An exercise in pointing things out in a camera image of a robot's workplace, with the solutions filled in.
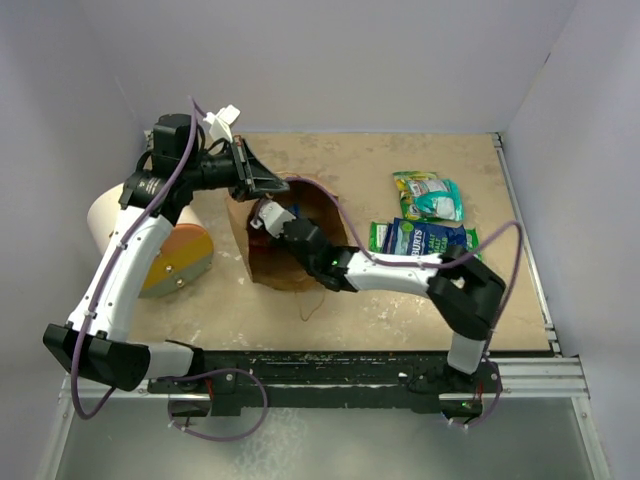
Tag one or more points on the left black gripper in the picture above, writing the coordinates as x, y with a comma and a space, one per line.
251, 177

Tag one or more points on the brown paper bag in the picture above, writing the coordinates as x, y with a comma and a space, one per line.
309, 197

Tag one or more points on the green white chips bag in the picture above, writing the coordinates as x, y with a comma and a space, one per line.
378, 231

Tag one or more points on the green Fox's candy bag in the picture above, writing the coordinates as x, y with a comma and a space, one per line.
408, 184

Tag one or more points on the blue Burts sea salt bag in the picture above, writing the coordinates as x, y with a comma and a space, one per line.
414, 238

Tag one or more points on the teal white snack pack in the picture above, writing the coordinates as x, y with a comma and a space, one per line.
442, 199

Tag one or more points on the pink red snack packet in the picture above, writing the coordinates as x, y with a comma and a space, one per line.
261, 241

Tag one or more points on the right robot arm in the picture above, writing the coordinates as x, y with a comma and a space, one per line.
467, 295

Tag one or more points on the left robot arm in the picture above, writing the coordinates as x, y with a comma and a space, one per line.
93, 343

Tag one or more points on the white roll with orange end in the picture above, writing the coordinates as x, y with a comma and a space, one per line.
184, 256

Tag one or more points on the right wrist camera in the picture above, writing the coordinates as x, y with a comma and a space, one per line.
270, 216

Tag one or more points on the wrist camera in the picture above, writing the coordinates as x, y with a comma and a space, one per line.
270, 216
221, 123

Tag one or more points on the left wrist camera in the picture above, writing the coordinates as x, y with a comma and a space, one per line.
221, 123

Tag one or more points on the aluminium table frame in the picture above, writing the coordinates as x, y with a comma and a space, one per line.
535, 435

